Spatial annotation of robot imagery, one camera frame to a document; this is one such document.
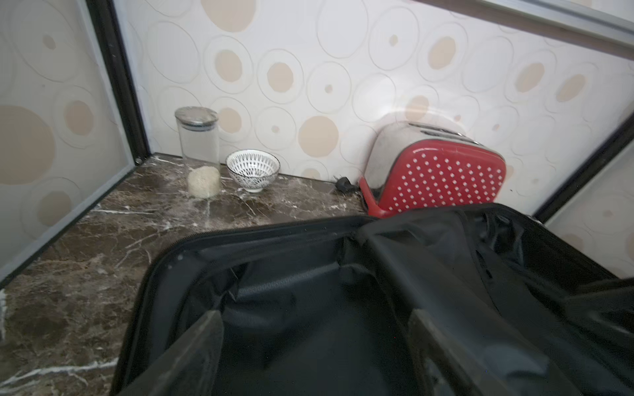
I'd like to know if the red polka-dot toaster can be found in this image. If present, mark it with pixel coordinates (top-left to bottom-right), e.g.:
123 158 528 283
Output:
358 121 507 218

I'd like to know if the white patterned bowl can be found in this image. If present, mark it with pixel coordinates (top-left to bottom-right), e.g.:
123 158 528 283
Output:
226 149 281 193

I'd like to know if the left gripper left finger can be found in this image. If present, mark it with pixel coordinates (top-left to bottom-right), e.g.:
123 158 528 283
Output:
120 310 224 395

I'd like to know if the aluminium frame rail back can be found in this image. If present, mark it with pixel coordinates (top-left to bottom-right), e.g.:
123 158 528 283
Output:
427 0 633 60

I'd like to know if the white hard-shell suitcase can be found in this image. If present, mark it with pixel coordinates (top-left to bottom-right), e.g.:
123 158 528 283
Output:
112 204 633 395

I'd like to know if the black toaster power plug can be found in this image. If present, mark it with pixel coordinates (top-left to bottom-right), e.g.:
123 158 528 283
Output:
335 177 359 195

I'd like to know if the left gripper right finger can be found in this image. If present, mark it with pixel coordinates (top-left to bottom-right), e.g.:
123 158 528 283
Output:
408 310 500 395

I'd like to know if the glass jar with rice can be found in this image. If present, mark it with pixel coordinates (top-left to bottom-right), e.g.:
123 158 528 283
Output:
174 107 221 199

